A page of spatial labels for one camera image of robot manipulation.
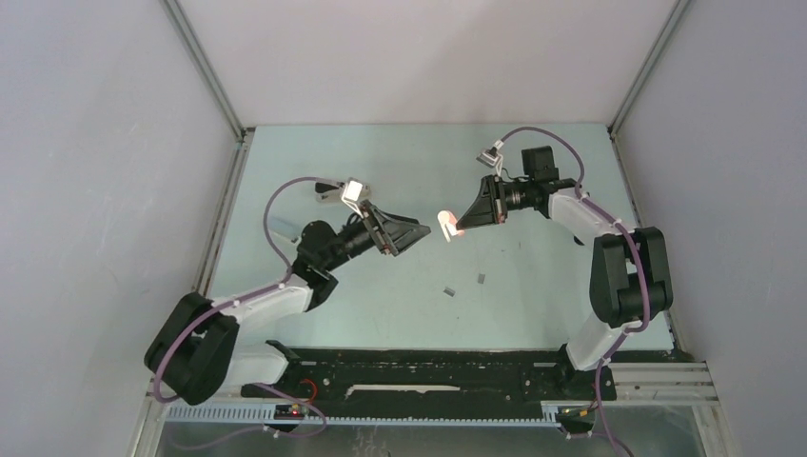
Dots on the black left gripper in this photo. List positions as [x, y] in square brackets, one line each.
[400, 235]

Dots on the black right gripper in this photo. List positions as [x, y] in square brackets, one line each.
[484, 210]

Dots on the beige and black large stapler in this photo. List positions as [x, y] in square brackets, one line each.
[329, 192]

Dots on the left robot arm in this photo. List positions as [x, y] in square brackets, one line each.
[203, 345]

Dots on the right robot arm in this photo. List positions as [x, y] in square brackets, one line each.
[630, 282]

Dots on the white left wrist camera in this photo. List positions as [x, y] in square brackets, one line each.
[353, 193]

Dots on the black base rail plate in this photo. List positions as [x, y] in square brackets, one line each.
[440, 384]

